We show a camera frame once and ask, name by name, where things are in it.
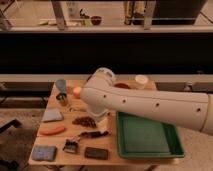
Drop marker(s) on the orange round fruit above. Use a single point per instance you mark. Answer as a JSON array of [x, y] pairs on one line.
[[76, 92]]

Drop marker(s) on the metal spoon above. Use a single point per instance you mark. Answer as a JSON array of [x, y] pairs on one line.
[[73, 109]]

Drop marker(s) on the black-handled tool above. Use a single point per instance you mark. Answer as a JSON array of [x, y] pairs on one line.
[[94, 134]]

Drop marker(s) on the green plastic tray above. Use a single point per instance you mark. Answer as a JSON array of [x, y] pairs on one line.
[[140, 138]]

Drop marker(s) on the bunch of dark grapes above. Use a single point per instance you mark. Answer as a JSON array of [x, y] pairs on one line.
[[85, 122]]

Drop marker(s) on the blue-grey cup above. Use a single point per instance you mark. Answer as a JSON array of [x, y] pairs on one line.
[[61, 85]]

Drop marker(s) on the dark bowl in background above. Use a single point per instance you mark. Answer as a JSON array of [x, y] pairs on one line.
[[96, 20]]

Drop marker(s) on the red bowl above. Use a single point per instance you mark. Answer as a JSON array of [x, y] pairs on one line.
[[122, 85]]

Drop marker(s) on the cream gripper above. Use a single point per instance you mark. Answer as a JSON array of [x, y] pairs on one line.
[[103, 125]]

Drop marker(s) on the black rectangular block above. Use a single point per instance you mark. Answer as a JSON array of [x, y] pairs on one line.
[[96, 153]]

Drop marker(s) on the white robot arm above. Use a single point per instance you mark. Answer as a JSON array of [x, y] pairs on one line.
[[189, 110]]

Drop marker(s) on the blue sponge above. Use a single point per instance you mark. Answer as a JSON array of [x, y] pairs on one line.
[[44, 153]]

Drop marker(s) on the grey-blue towel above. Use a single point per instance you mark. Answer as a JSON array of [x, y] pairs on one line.
[[52, 115]]

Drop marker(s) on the white cup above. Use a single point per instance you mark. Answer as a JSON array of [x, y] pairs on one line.
[[141, 81]]

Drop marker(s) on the orange carrot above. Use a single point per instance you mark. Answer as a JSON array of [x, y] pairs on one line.
[[53, 131]]

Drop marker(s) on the metal cup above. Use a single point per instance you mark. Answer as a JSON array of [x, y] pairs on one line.
[[62, 99]]

